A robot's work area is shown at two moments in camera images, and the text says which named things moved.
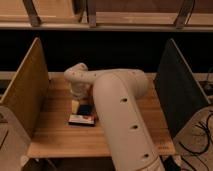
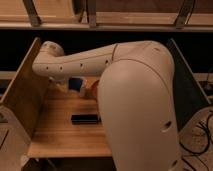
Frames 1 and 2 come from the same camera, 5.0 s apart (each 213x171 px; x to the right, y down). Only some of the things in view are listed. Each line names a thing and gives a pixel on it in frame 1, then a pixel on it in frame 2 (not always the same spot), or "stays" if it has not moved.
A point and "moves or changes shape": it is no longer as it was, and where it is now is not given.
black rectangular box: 82,120 stays
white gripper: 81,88 to 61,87
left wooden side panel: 27,96 stays
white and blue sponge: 81,109 moves or changes shape
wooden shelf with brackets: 108,15 stays
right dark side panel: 180,92 stays
